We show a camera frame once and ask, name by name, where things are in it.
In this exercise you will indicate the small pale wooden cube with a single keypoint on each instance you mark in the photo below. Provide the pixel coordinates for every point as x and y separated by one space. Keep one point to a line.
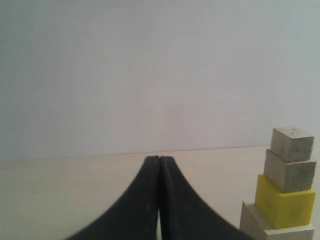
292 144

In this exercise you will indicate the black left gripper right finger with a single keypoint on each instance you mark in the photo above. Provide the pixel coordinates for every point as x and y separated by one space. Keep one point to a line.
183 214

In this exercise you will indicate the medium wooden cube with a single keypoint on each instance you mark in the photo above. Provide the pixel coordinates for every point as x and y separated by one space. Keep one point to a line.
289 177

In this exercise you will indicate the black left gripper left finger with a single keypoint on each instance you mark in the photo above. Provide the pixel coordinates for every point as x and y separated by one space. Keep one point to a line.
134 216

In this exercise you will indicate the yellow cube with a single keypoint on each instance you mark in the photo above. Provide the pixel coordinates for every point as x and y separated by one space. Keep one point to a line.
284 210

